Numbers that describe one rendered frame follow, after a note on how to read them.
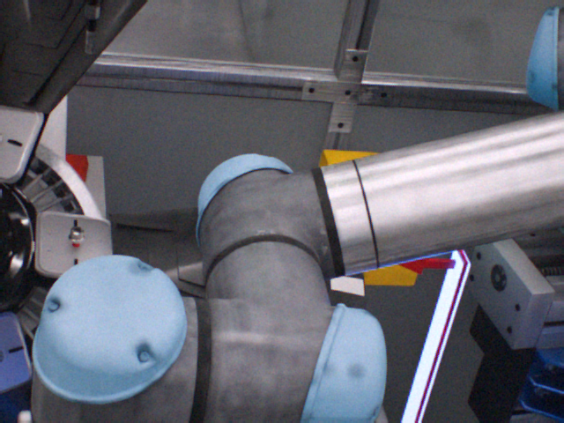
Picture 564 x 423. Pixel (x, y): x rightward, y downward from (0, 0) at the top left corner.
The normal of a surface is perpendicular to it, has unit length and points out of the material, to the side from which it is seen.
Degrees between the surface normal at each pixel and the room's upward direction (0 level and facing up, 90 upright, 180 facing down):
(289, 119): 90
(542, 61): 74
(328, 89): 90
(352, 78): 90
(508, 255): 0
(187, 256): 9
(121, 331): 17
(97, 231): 7
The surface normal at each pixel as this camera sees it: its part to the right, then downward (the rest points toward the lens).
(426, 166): -0.11, -0.48
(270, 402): 0.15, 0.40
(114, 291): 0.22, -0.62
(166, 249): 0.27, -0.77
